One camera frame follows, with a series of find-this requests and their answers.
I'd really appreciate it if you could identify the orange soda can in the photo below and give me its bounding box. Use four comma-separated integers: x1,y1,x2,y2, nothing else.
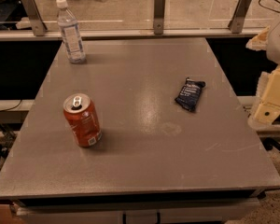
63,93,102,147

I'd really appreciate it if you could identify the clear plastic water bottle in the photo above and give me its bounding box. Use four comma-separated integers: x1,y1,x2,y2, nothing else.
56,0,86,63

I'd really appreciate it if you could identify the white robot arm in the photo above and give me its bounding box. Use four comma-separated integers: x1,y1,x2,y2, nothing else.
246,13,280,130

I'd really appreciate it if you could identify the middle metal bracket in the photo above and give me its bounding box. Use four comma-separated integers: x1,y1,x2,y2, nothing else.
153,0,165,35

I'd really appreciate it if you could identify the dark blue rxbar wrapper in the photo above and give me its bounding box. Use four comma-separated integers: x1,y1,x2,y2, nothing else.
175,77,206,112

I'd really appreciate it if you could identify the clear glass barrier panel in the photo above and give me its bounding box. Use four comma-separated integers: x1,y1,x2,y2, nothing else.
0,0,280,33

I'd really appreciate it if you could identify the right metal bracket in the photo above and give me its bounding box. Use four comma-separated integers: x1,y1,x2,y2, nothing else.
228,0,252,34

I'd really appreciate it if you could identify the metal bracket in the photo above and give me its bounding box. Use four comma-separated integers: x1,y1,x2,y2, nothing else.
153,0,165,35
21,0,47,36
228,0,252,34

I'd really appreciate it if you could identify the left metal bracket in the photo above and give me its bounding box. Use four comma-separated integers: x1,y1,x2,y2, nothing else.
21,0,47,36

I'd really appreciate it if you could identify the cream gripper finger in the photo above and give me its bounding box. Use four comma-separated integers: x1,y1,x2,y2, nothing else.
245,27,270,51
248,65,280,130

